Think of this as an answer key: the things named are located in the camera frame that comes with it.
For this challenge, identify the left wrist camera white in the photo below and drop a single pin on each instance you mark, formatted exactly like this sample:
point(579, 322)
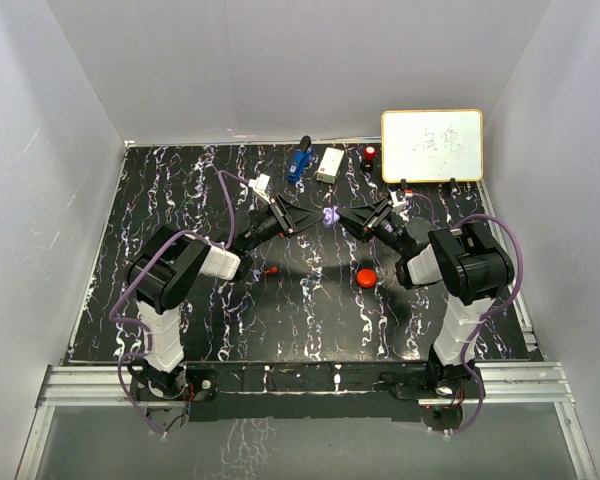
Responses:
point(259, 186)

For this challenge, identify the white and green box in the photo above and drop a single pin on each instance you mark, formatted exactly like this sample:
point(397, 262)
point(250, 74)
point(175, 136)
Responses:
point(328, 169)

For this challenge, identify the white whiteboard with wooden frame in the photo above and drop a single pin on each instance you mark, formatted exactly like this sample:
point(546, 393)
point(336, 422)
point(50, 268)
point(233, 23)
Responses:
point(432, 146)

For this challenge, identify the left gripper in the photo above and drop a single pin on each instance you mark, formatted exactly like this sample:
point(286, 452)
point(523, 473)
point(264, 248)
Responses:
point(293, 219)

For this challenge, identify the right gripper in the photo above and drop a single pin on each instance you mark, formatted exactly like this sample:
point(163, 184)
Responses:
point(362, 219)

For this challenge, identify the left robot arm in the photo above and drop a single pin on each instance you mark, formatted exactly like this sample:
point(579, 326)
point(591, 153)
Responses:
point(164, 272)

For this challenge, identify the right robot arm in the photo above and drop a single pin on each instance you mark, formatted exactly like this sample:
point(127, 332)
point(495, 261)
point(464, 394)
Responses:
point(466, 258)

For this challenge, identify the red button device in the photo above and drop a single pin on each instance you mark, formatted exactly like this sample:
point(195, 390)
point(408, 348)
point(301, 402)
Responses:
point(368, 159)

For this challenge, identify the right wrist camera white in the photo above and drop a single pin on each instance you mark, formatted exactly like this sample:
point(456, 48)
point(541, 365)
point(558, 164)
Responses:
point(399, 199)

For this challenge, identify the aluminium frame rail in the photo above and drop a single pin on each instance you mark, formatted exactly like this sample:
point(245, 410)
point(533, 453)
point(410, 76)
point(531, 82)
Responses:
point(505, 383)

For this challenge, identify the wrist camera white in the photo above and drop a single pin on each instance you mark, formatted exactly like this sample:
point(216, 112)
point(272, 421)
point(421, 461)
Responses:
point(399, 199)
point(259, 186)

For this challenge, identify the blue stapler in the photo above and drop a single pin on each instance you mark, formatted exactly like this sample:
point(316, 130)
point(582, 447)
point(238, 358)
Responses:
point(300, 159)

